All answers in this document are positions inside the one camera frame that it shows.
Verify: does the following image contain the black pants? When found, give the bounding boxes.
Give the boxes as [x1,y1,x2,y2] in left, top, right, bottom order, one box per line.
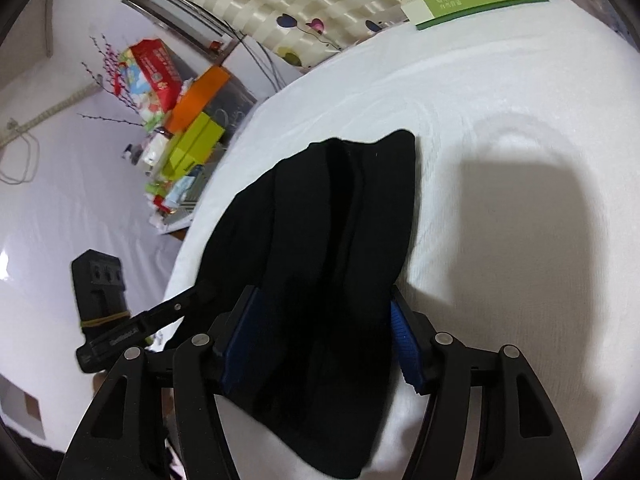
[168,130,416,479]

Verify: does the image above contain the person's left hand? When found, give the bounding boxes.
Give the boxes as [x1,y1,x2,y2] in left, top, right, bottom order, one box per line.
[92,370,110,396]

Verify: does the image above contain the lime green box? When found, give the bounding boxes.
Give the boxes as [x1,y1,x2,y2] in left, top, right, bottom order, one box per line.
[160,113,224,181]

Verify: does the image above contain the orange box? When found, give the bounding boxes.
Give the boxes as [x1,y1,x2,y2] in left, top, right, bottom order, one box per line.
[164,66,231,134]

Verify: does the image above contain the red snack package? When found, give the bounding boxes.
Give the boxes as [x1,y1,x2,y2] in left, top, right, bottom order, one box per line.
[127,39,182,113]

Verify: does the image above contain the white bed cover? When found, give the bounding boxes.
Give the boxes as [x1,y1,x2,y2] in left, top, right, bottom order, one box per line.
[166,0,639,479]

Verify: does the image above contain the black cable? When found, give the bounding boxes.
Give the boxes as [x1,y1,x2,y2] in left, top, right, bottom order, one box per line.
[219,19,286,97]

